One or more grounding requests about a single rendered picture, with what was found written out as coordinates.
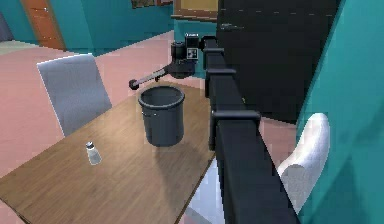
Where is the grey chair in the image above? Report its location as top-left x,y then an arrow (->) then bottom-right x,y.
36,53 -> 113,138

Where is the orange room door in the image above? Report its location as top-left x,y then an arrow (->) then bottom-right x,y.
20,0 -> 67,52

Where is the black fridge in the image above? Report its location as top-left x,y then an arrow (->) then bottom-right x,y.
215,0 -> 342,125

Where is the dark grey bin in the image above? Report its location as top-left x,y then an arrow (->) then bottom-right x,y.
137,85 -> 186,148

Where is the clear salt shaker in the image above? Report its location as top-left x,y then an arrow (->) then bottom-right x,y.
85,141 -> 102,166

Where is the framed picture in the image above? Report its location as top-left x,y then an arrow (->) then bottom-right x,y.
130,0 -> 174,10

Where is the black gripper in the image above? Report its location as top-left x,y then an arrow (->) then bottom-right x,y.
129,41 -> 197,91

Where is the wooden table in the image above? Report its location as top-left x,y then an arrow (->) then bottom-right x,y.
0,81 -> 216,224

